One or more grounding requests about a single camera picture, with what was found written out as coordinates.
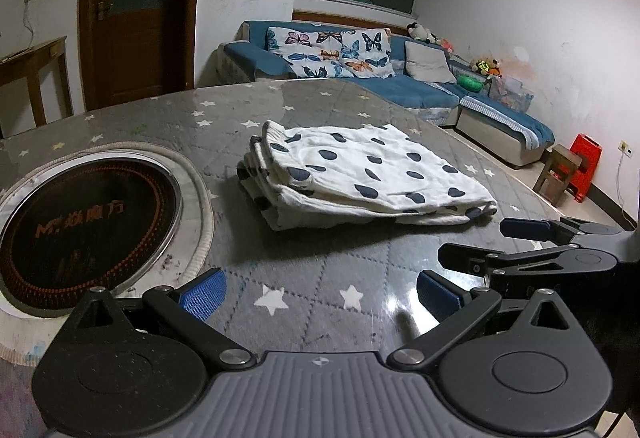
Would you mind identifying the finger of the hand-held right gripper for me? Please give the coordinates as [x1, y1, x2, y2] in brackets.
[500, 217, 626, 249]
[437, 242, 621, 300]

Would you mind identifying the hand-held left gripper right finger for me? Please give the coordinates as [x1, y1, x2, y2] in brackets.
[387, 269, 583, 367]

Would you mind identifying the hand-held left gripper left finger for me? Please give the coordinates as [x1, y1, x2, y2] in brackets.
[62, 268, 256, 367]

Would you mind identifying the white dark-dotted garment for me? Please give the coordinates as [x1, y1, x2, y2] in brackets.
[235, 119, 498, 232]

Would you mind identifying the small wooden stool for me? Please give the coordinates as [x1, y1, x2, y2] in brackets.
[532, 143, 583, 206]

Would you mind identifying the red plastic stool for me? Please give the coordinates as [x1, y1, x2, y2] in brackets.
[565, 133, 603, 204]

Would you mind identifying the clear plastic storage box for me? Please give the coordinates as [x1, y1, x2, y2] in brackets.
[489, 77, 535, 111]

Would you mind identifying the round black induction cooktop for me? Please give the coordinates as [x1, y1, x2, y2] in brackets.
[0, 141, 216, 319]

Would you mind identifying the colourful toy pile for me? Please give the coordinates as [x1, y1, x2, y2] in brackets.
[470, 57, 503, 78]

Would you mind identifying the blue corner sofa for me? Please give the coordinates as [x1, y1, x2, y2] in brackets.
[216, 20, 556, 169]

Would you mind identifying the beige cushion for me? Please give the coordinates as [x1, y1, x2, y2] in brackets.
[404, 41, 457, 84]

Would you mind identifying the black and white plush toy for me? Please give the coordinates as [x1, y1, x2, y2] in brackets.
[407, 22, 437, 43]

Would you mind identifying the butterfly print pillow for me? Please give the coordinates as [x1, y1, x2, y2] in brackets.
[340, 28, 396, 79]
[265, 26, 351, 79]

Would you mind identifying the brown wooden door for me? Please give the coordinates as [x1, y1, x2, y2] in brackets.
[79, 0, 207, 111]

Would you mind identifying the wooden side table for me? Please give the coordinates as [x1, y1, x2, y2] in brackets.
[0, 36, 76, 139]

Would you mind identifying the brown wooden wall rail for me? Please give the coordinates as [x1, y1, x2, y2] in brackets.
[292, 10, 416, 36]

